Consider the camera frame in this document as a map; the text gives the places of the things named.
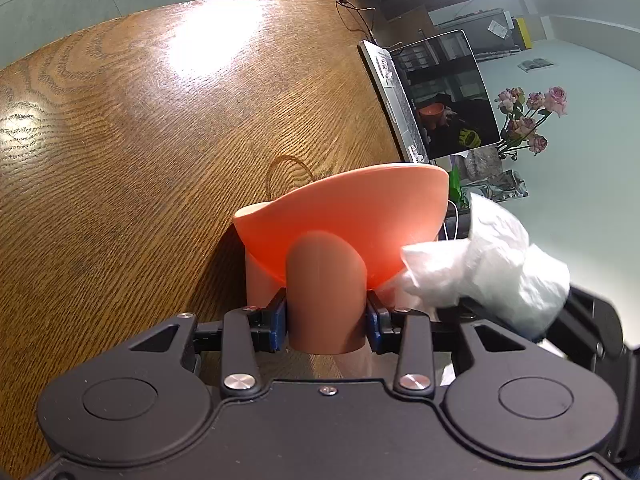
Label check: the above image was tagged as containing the thin black cable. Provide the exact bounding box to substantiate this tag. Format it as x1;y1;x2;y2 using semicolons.
334;0;407;57

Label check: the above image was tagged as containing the silver laptop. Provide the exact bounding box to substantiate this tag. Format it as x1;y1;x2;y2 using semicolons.
357;29;504;167

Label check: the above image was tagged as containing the white charging cable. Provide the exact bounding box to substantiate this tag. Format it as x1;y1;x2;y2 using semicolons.
439;199;472;242

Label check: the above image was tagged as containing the white tissue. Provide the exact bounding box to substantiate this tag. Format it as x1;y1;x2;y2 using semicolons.
380;192;572;356

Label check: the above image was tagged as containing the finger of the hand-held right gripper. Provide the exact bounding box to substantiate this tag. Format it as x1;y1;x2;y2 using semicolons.
458;296;549;345
549;285;627;362

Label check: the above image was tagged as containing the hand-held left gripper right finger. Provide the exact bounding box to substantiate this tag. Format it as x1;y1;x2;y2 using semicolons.
366;297;537;397

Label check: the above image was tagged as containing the pink flower bouquet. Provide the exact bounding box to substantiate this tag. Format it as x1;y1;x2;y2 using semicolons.
494;85;569;162

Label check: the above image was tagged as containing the grey stone vase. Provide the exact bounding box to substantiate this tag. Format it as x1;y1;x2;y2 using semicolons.
462;149;504;182

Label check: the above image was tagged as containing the green plastic item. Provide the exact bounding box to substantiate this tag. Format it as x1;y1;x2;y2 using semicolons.
447;167;464;207

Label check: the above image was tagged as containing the silver foil bag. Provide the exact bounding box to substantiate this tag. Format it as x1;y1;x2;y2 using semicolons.
470;170;529;202

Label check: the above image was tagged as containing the orange footed bowl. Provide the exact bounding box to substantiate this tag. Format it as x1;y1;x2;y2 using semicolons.
232;162;451;378

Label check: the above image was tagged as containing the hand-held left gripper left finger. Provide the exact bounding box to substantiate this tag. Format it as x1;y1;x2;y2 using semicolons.
120;297;290;397

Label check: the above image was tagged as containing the metal cabinet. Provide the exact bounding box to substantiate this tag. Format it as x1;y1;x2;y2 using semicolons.
434;7;532;57

